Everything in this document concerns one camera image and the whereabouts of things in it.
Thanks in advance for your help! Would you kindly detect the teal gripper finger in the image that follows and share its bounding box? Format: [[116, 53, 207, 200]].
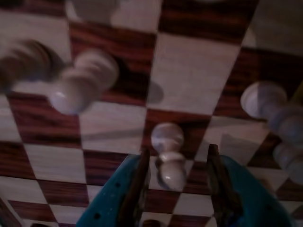
[[206, 143, 297, 227], [75, 148, 152, 227]]

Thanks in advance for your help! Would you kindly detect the white wooden knight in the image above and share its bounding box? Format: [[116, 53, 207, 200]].
[[271, 141, 303, 187]]

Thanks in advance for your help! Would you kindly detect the wooden folding chessboard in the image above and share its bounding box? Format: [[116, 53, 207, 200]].
[[0, 0, 303, 227]]

